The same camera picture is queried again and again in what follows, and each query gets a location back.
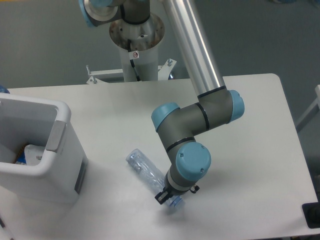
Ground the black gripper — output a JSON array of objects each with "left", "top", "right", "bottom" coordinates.
[{"left": 154, "top": 184, "right": 200, "bottom": 204}]

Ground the clear plastic water bottle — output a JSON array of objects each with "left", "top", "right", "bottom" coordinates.
[{"left": 125, "top": 148, "right": 186, "bottom": 209}]

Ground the white paper wrapper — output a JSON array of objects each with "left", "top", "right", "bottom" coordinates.
[{"left": 24, "top": 144, "right": 45, "bottom": 166}]

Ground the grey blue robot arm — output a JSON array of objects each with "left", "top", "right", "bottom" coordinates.
[{"left": 79, "top": 0, "right": 245, "bottom": 204}]

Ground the white trash can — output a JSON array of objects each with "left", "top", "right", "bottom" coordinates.
[{"left": 0, "top": 93, "right": 88, "bottom": 203}]

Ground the blue packaging in bin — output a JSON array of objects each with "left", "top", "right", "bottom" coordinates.
[{"left": 13, "top": 143, "right": 29, "bottom": 165}]

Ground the black clamp at table edge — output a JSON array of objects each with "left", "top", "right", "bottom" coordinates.
[{"left": 302, "top": 202, "right": 320, "bottom": 229}]

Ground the blue object at left edge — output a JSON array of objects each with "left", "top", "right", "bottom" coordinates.
[{"left": 0, "top": 85, "right": 10, "bottom": 94}]

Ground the white pedestal base frame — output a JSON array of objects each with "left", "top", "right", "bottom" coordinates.
[{"left": 86, "top": 58, "right": 189, "bottom": 85}]

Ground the black cable on pedestal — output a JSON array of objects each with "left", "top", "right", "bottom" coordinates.
[{"left": 127, "top": 38, "right": 141, "bottom": 82}]

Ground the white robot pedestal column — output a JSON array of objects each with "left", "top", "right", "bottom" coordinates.
[{"left": 109, "top": 13, "right": 165, "bottom": 82}]

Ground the white frame at right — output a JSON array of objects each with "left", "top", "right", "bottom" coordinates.
[{"left": 295, "top": 84, "right": 320, "bottom": 133}]

